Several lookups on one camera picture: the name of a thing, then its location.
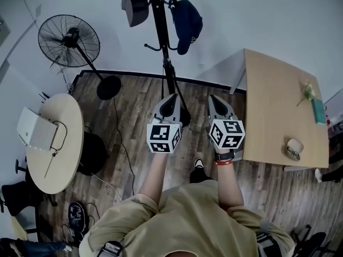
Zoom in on rectangular wooden desk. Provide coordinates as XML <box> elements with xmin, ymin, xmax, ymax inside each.
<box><xmin>197</xmin><ymin>48</ymin><xmax>330</xmax><ymax>172</ymax></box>

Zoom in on white laptop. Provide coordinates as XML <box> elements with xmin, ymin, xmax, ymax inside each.
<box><xmin>16</xmin><ymin>106</ymin><xmax>59</xmax><ymax>153</ymax></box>

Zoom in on grey shoulder strap with buckle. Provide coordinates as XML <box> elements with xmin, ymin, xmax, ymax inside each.
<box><xmin>95</xmin><ymin>239</ymin><xmax>124</xmax><ymax>257</ymax></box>

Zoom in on pale flower stem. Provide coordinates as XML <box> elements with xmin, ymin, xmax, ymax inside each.
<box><xmin>295</xmin><ymin>80</ymin><xmax>316</xmax><ymax>107</ymax></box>

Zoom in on black standing fan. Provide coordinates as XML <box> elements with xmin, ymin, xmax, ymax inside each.
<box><xmin>38</xmin><ymin>14</ymin><xmax>123</xmax><ymax>101</ymax></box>

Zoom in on black wristwatch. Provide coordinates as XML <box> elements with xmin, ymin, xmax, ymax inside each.
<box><xmin>214</xmin><ymin>150</ymin><xmax>236</xmax><ymax>162</ymax></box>

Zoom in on navy blue bag item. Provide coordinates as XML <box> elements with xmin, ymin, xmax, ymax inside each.
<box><xmin>168</xmin><ymin>0</ymin><xmax>204</xmax><ymax>56</ymax></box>

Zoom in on black floor cable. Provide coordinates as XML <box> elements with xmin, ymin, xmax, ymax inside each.
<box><xmin>112</xmin><ymin>96</ymin><xmax>136</xmax><ymax>196</ymax></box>

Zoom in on grey cap item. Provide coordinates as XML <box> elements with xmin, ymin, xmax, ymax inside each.
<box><xmin>121</xmin><ymin>0</ymin><xmax>150</xmax><ymax>28</ymax></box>

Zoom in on black chair base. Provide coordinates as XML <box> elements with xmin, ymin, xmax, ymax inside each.
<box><xmin>290</xmin><ymin>224</ymin><xmax>337</xmax><ymax>257</ymax></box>

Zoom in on person's left forearm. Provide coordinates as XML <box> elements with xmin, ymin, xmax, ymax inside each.
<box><xmin>137</xmin><ymin>150</ymin><xmax>169</xmax><ymax>207</ymax></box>

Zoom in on white floor cable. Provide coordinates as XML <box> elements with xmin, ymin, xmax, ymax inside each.
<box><xmin>90</xmin><ymin>172</ymin><xmax>123</xmax><ymax>202</ymax></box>

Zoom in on person's olive shirt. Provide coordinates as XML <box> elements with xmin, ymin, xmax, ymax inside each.
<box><xmin>78</xmin><ymin>179</ymin><xmax>296</xmax><ymax>257</ymax></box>

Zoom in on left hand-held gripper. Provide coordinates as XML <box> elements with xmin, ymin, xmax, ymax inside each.
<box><xmin>146</xmin><ymin>94</ymin><xmax>184</xmax><ymax>154</ymax></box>

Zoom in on dark-rimmed glasses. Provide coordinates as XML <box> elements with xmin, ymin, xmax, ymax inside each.
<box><xmin>286</xmin><ymin>146</ymin><xmax>301</xmax><ymax>161</ymax></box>

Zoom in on person's black trouser leg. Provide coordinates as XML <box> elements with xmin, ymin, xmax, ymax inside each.
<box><xmin>189</xmin><ymin>167</ymin><xmax>215</xmax><ymax>184</ymax></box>

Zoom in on beige glasses case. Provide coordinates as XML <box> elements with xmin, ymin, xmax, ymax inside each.
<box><xmin>284</xmin><ymin>137</ymin><xmax>305</xmax><ymax>162</ymax></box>

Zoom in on black round stool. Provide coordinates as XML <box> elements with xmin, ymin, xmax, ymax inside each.
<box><xmin>14</xmin><ymin>158</ymin><xmax>28</xmax><ymax>174</ymax></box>

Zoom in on black laptop cable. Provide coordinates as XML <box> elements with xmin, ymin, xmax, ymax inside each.
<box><xmin>43</xmin><ymin>120</ymin><xmax>68</xmax><ymax>179</ymax></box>

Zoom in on black office chair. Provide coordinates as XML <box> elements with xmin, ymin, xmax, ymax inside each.
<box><xmin>0</xmin><ymin>180</ymin><xmax>58</xmax><ymax>235</ymax></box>

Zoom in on round wooden table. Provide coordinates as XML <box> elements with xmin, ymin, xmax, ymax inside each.
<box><xmin>26</xmin><ymin>93</ymin><xmax>85</xmax><ymax>195</ymax></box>

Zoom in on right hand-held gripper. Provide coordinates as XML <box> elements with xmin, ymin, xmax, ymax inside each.
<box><xmin>208</xmin><ymin>94</ymin><xmax>246</xmax><ymax>150</ymax></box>

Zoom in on black coat stand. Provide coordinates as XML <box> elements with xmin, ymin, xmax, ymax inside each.
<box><xmin>144</xmin><ymin>0</ymin><xmax>191</xmax><ymax>127</ymax></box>

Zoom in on person's right forearm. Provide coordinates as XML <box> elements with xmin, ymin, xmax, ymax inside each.
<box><xmin>213</xmin><ymin>149</ymin><xmax>245</xmax><ymax>208</ymax></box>

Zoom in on green book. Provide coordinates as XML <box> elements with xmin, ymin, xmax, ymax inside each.
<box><xmin>310</xmin><ymin>99</ymin><xmax>328</xmax><ymax>126</ymax></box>

